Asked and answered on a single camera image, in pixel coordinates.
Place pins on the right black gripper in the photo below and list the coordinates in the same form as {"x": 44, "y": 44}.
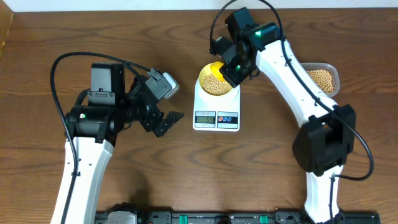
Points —
{"x": 232, "y": 79}

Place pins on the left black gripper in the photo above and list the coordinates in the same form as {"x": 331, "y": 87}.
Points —
{"x": 150, "y": 121}

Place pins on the yellow measuring scoop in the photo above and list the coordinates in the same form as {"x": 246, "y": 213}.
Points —
{"x": 215, "y": 70}

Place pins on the white digital kitchen scale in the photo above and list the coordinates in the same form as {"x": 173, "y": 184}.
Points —
{"x": 216, "y": 113}

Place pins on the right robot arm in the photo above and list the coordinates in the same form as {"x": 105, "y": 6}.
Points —
{"x": 324, "y": 140}

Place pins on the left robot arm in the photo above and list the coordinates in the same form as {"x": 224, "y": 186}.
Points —
{"x": 92, "y": 127}

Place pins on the yellow bowl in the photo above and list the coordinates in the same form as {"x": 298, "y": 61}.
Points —
{"x": 205, "y": 71}

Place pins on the soybeans in bowl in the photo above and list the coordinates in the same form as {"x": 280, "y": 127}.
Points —
{"x": 214, "y": 86}

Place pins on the soybeans pile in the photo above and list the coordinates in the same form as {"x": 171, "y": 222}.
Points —
{"x": 323, "y": 79}

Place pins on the clear plastic container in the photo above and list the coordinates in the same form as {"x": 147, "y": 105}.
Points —
{"x": 329, "y": 68}

